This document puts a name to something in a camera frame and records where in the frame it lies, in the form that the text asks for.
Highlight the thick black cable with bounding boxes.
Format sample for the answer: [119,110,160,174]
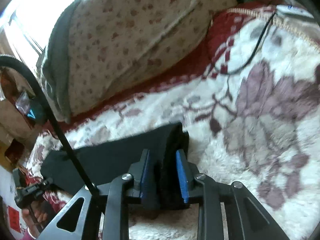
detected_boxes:
[0,56,100,197]

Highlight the white flat device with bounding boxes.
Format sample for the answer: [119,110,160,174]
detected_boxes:
[276,4,316,20]

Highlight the cardboard box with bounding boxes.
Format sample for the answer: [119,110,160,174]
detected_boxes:
[0,97,38,144]

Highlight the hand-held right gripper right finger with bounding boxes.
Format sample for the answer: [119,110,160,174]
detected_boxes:
[176,149,292,240]

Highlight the red paper sheet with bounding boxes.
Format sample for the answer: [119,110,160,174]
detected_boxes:
[7,205,21,235]

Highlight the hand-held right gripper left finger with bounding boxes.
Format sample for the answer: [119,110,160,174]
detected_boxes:
[41,149,161,240]

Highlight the black pants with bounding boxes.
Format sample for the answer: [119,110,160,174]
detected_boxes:
[40,122,192,210]

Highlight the thin black cable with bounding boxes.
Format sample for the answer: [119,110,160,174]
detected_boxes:
[212,10,278,76]

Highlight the person's left hand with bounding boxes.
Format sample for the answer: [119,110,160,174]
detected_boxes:
[22,200,52,232]

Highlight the bright window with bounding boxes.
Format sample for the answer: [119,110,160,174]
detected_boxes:
[4,0,91,56]

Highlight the teal packet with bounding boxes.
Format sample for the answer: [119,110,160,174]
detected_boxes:
[24,102,47,125]

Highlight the floral quilt with grey lining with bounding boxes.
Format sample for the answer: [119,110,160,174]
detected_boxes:
[36,0,241,125]

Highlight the white floral blanket red border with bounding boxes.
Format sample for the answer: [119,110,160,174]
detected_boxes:
[25,0,320,240]

